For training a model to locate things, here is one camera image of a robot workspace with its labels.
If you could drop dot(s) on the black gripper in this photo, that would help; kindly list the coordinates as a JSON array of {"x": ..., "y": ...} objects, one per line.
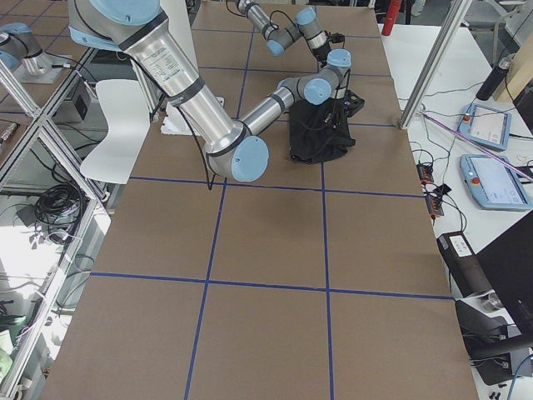
[
  {"x": 338, "y": 109},
  {"x": 321, "y": 56}
]

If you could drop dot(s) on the black printed t-shirt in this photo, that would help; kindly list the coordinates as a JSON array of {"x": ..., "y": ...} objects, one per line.
[{"x": 311, "y": 140}]

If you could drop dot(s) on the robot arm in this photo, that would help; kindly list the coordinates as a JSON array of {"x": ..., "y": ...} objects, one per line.
[
  {"x": 233, "y": 148},
  {"x": 279, "y": 39}
]

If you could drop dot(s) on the red cylinder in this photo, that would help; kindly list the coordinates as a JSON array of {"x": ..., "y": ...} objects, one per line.
[{"x": 391, "y": 16}]

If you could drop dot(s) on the far blue teach pendant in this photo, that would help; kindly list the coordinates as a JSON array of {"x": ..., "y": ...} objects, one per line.
[{"x": 486, "y": 126}]

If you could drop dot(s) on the blue teach pendant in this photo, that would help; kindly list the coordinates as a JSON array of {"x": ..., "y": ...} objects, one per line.
[
  {"x": 492, "y": 185},
  {"x": 486, "y": 126}
]

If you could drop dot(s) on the black bottle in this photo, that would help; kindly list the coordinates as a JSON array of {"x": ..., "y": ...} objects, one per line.
[{"x": 494, "y": 79}]

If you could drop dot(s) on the near blue teach pendant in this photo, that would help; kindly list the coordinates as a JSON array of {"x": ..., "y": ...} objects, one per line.
[{"x": 492, "y": 185}]

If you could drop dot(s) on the black box with label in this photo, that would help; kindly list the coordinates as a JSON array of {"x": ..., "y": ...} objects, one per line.
[{"x": 462, "y": 263}]

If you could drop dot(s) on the white chair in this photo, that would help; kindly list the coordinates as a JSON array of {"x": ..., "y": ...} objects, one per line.
[{"x": 125, "y": 110}]

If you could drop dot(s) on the black monitor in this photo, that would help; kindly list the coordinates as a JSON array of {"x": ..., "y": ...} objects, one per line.
[{"x": 507, "y": 264}]

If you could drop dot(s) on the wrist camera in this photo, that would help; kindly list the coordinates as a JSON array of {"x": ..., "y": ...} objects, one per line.
[
  {"x": 336, "y": 37},
  {"x": 352, "y": 104}
]

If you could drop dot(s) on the aluminium frame post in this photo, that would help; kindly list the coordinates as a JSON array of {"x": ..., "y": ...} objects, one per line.
[{"x": 448, "y": 30}]

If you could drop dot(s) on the aluminium frame shelf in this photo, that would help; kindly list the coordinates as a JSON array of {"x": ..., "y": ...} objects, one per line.
[{"x": 52, "y": 218}]

